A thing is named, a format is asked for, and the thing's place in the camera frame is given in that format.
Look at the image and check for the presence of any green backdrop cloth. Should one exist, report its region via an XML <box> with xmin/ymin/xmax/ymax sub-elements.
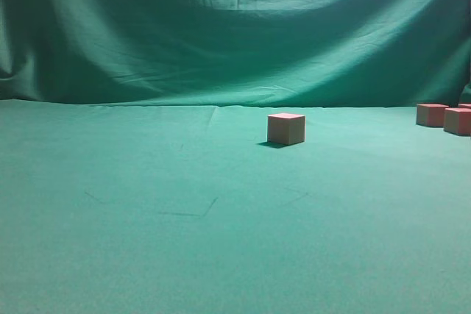
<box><xmin>1</xmin><ymin>0</ymin><xmax>470</xmax><ymax>107</ymax></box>

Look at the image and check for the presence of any green table cloth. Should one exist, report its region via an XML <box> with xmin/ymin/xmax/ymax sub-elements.
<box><xmin>1</xmin><ymin>100</ymin><xmax>470</xmax><ymax>313</ymax></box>

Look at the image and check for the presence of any pink cube far right back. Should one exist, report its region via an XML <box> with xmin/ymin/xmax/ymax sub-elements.
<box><xmin>416</xmin><ymin>104</ymin><xmax>448</xmax><ymax>128</ymax></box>

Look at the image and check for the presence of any pink cube far right front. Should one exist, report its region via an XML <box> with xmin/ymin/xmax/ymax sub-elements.
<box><xmin>443</xmin><ymin>108</ymin><xmax>471</xmax><ymax>136</ymax></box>

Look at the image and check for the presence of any pink cube at right edge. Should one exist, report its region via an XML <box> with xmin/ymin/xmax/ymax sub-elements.
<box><xmin>458</xmin><ymin>103</ymin><xmax>471</xmax><ymax>109</ymax></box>

